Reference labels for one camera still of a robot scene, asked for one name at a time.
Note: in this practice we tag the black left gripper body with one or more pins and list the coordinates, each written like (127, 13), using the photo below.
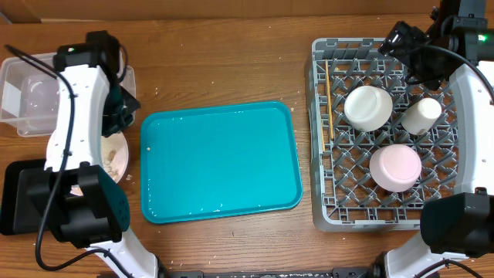
(120, 106)

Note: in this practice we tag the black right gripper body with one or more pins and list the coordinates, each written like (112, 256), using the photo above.
(419, 63)

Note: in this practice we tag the white cup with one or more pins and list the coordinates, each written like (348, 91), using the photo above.
(419, 118)

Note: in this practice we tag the white bowl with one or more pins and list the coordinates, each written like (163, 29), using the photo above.
(368, 108)

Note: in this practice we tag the pink plate with food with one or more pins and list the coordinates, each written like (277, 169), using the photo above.
(110, 153)

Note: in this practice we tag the pink bowl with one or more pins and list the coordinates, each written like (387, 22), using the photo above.
(395, 168)

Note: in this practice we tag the wooden chopstick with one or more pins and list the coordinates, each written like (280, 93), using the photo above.
(322, 136)
(329, 102)

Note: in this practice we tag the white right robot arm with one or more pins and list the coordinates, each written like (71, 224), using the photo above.
(459, 227)

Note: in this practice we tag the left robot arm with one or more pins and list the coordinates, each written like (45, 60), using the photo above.
(83, 210)

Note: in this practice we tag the clear plastic bin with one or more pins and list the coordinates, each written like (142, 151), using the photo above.
(51, 92)

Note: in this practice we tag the grey dish rack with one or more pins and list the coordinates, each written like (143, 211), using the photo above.
(345, 197)

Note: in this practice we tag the teal plastic tray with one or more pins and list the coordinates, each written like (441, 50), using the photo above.
(215, 162)

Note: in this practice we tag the black tray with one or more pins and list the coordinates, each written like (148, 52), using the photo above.
(18, 215)

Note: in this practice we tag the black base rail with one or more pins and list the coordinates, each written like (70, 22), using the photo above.
(337, 272)

